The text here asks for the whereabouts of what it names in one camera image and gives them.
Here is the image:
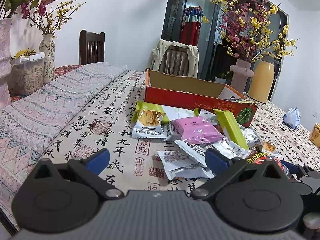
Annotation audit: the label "red yellow snack packet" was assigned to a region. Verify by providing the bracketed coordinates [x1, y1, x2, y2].
[246, 151, 290, 178]

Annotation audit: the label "tall pink textured vase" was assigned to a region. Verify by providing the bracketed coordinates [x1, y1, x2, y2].
[0, 17, 13, 104]

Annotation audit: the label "folded pink patterned blanket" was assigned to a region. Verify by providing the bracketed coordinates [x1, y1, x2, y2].
[0, 62, 128, 230]

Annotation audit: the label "yellow thermos jug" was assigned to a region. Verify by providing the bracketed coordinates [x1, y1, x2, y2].
[247, 51, 282, 103]

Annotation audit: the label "red patterned tablecloth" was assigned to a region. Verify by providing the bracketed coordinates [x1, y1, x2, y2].
[10, 65, 83, 103]

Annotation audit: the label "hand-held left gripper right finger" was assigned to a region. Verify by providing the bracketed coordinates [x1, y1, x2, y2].
[190, 148, 285, 202]

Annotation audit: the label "large yellow pink blossom branches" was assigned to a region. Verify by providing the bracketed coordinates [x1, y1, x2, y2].
[202, 0, 300, 63]

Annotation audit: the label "dark framed glass door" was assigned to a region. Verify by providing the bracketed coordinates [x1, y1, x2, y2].
[161, 0, 288, 101]

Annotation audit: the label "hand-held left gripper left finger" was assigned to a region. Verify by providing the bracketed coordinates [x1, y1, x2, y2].
[31, 148, 125, 202]

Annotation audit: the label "beige jacket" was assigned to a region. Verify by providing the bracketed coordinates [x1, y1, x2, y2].
[147, 39, 200, 79]

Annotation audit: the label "thin yellow blossom branches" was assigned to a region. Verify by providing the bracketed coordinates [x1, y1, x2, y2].
[15, 1, 85, 35]

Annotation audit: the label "red cardboard box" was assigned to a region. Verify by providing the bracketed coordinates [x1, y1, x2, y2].
[144, 69, 258, 128]

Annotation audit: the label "red blue hanging costume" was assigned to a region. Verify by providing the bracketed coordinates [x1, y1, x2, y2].
[179, 5, 203, 47]

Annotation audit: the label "brown slatted wooden chair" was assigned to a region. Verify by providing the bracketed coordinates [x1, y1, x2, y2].
[160, 47, 191, 77]

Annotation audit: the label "dark wooden chair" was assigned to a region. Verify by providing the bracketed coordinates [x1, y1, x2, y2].
[79, 30, 105, 66]

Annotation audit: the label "floral patterned vase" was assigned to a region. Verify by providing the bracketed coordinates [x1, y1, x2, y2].
[39, 34, 55, 83]

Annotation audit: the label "clear lidded storage container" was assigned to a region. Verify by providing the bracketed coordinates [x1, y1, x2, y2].
[10, 52, 45, 96]

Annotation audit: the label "blue white plastic bag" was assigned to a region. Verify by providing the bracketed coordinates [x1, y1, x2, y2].
[282, 107, 301, 130]

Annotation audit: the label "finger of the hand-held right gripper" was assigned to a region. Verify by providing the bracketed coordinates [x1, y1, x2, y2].
[298, 179, 320, 196]
[280, 160, 320, 179]

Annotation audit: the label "yellow flower sprig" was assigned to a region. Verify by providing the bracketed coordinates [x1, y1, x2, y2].
[15, 49, 37, 58]

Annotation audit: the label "pink glass vase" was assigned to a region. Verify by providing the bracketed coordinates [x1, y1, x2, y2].
[230, 59, 254, 93]

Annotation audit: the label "pink snack packet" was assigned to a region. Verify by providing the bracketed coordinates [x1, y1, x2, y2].
[171, 116, 224, 145]

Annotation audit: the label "yellow bear mug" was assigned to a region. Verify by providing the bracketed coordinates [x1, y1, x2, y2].
[309, 123, 320, 148]

